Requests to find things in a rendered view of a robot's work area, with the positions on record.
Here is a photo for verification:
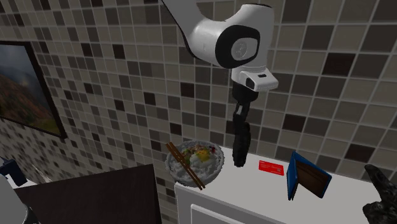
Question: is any white cabinet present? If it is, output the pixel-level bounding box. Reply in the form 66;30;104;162
174;146;397;224

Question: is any red card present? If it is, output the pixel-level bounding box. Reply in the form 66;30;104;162
258;160;285;177

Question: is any black mottled figure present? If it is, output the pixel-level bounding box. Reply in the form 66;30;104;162
361;164;397;224

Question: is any brown chopstick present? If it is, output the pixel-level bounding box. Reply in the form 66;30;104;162
165;143;203;191
168;141;206;189

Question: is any grey bowl of noodles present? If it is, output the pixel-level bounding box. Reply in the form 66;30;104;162
164;140;225;188

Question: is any blue and brown wallet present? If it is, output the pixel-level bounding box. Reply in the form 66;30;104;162
286;150;333;202

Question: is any grey rounded object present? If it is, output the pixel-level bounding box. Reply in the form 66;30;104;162
0;173;41;224

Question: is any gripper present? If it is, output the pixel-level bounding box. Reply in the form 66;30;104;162
232;82;260;169

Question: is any dark brown cabinet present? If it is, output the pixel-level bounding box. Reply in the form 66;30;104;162
13;163;163;224

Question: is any framed landscape wall picture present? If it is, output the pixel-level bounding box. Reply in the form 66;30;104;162
0;41;68;140

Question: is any dark blue box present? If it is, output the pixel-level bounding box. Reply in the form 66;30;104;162
0;158;29;188

